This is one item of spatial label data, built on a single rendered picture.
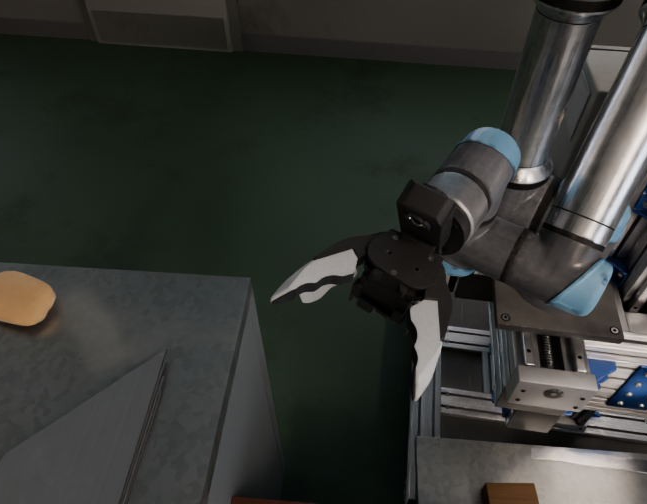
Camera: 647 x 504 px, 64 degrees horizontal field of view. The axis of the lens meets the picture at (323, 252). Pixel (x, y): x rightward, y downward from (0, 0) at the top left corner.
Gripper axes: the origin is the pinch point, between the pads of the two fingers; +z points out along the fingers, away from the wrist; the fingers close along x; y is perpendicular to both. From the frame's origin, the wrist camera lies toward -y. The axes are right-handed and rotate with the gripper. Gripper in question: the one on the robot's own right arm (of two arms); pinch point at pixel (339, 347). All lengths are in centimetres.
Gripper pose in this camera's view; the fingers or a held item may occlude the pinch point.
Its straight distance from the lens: 45.1
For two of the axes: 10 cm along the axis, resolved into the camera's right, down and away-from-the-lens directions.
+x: -8.2, -5.1, 2.7
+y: -1.0, 5.9, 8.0
